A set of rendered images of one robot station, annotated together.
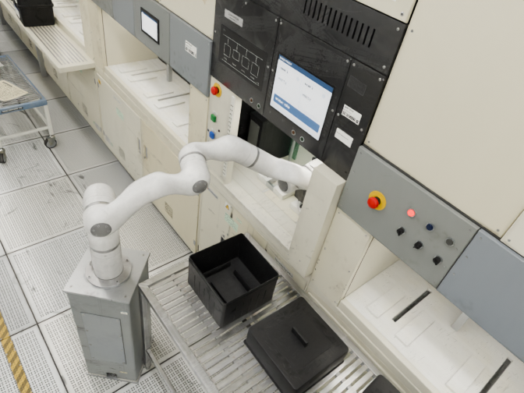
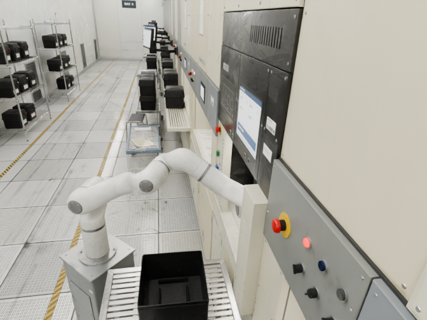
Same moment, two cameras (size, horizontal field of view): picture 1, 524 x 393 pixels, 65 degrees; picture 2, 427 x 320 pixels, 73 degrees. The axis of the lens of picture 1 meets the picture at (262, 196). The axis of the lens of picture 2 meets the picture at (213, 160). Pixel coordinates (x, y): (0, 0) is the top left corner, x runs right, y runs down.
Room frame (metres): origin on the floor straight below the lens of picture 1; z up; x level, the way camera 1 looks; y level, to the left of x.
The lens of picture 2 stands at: (0.44, -0.58, 1.92)
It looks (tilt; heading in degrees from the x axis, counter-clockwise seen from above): 26 degrees down; 35
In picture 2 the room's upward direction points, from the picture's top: 3 degrees clockwise
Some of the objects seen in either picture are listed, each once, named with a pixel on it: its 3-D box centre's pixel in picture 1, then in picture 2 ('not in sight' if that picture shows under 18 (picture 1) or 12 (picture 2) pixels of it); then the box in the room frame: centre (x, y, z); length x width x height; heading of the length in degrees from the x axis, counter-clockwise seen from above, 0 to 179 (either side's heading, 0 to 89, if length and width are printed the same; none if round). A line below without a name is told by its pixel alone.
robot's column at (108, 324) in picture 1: (115, 317); (106, 300); (1.06, 0.59, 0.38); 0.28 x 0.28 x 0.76; 1
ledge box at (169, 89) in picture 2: (32, 4); (174, 96); (3.35, 2.20, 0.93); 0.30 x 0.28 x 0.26; 44
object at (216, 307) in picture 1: (231, 277); (173, 289); (1.08, 0.06, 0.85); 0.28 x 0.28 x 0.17; 45
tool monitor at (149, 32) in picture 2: not in sight; (160, 42); (3.58, 2.68, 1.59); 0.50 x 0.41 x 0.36; 136
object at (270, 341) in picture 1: (296, 343); not in sight; (0.86, -0.25, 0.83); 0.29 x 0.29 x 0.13; 45
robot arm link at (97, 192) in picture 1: (101, 215); (93, 202); (1.09, 0.60, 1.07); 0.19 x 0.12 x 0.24; 26
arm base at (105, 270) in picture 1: (107, 256); (95, 239); (1.06, 0.59, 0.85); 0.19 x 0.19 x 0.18
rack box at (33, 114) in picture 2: not in sight; (25, 112); (2.50, 5.00, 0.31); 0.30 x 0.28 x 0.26; 45
